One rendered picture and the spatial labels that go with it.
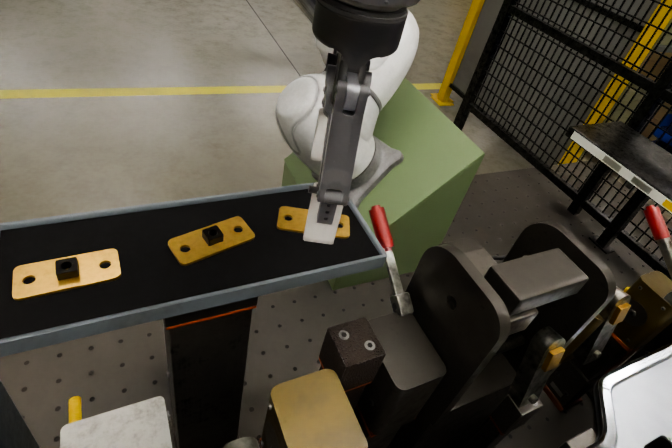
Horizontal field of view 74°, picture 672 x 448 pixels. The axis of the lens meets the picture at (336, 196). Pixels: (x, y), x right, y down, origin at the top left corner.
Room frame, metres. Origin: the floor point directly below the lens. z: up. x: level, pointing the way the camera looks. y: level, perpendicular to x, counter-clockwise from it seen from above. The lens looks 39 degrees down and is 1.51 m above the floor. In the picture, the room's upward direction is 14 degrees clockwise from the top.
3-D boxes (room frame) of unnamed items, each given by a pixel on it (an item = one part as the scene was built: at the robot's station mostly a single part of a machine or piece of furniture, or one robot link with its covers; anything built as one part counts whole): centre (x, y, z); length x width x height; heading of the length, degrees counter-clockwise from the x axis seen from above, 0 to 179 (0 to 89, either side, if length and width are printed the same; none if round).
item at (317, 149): (0.44, 0.03, 1.24); 0.03 x 0.01 x 0.07; 99
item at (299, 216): (0.38, 0.02, 1.17); 0.08 x 0.04 x 0.01; 99
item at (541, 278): (0.38, -0.23, 0.95); 0.18 x 0.13 x 0.49; 123
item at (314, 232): (0.31, 0.01, 1.24); 0.03 x 0.01 x 0.07; 99
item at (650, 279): (0.56, -0.55, 0.87); 0.10 x 0.07 x 0.35; 33
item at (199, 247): (0.31, 0.11, 1.17); 0.08 x 0.04 x 0.01; 137
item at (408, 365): (0.31, -0.11, 0.89); 0.12 x 0.07 x 0.38; 33
